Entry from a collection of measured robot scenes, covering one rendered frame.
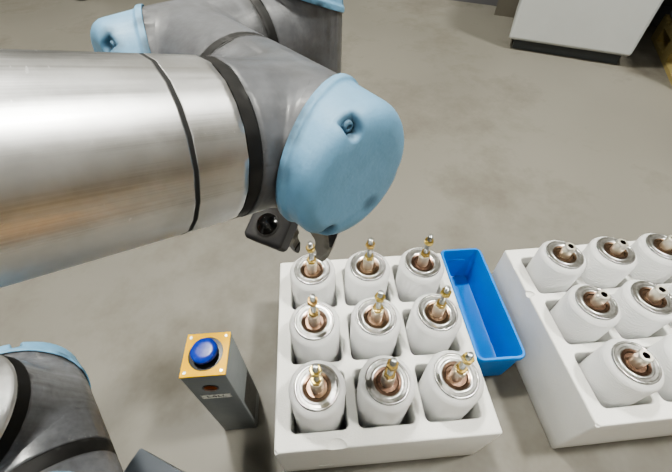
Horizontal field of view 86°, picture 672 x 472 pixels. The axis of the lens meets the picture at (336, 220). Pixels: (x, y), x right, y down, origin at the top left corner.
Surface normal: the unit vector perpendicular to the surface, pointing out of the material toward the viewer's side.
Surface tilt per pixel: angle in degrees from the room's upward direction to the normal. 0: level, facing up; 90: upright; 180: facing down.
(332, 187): 91
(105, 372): 0
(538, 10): 90
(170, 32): 30
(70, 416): 55
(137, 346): 0
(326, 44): 90
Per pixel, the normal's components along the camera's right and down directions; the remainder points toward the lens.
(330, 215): 0.68, 0.53
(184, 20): -0.22, -0.51
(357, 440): 0.00, -0.68
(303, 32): 0.63, 0.33
